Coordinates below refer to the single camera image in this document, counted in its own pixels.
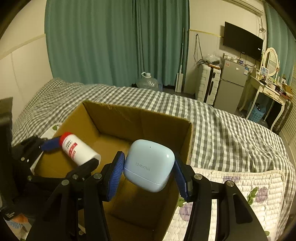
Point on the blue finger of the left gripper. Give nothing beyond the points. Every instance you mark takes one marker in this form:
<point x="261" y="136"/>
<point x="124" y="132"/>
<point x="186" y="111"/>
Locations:
<point x="50" y="145"/>
<point x="83" y="171"/>

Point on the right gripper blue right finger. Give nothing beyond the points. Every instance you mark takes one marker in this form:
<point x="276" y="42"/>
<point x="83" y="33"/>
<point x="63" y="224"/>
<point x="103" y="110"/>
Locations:
<point x="235" y="218"/>

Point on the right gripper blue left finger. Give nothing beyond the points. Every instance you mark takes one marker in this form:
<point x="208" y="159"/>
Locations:
<point x="74" y="211"/>

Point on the red capped white bottle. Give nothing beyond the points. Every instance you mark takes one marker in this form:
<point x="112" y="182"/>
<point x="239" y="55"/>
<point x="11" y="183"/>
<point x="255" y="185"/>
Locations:
<point x="76" y="149"/>

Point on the light blue earbuds case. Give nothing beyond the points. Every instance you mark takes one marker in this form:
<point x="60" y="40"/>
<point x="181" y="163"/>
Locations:
<point x="148" y="165"/>

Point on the left hand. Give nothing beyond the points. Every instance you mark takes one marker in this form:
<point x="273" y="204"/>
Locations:
<point x="18" y="221"/>

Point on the white floral quilt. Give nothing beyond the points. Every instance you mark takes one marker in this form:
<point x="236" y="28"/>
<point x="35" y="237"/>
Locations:
<point x="178" y="226"/>

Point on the open cardboard box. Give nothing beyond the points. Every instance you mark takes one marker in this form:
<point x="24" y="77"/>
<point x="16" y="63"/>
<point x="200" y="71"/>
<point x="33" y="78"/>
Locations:
<point x="133" y="213"/>

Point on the grey checkered bed sheet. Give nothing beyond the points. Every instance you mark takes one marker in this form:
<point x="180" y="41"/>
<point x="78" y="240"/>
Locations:
<point x="219" y="145"/>

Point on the dark checkered suitcase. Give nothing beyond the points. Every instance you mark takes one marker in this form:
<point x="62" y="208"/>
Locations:
<point x="283" y="118"/>

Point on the clear water jug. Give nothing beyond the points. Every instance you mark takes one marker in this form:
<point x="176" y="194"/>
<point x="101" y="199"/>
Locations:
<point x="148" y="82"/>

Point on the blue laundry basket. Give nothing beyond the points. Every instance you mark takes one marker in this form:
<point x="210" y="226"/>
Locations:
<point x="257" y="113"/>

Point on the white flat mop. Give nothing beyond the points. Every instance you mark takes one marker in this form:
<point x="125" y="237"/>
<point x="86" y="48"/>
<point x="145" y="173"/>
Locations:
<point x="179" y="79"/>

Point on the white dressing table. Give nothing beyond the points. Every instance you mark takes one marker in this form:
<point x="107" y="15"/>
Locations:
<point x="270" y="97"/>

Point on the silver mini fridge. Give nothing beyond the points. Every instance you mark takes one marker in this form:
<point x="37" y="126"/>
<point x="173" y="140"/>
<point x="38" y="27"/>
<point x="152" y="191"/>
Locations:
<point x="231" y="85"/>

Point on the white suitcase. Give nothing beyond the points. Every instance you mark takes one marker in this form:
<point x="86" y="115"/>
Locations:
<point x="207" y="83"/>

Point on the oval vanity mirror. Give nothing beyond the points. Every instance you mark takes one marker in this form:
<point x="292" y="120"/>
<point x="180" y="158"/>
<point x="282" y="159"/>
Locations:
<point x="271" y="61"/>

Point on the green curtain far window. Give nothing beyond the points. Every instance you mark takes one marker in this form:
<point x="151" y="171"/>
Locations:
<point x="282" y="40"/>

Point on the white air conditioner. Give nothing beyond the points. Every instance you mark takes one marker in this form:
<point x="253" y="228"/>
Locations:
<point x="255" y="7"/>

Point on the green curtain left wall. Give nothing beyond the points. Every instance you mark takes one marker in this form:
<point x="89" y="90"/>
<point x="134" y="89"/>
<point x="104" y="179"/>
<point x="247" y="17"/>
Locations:
<point x="113" y="42"/>

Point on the black wall television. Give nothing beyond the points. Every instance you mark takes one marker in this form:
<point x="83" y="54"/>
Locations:
<point x="242" y="41"/>

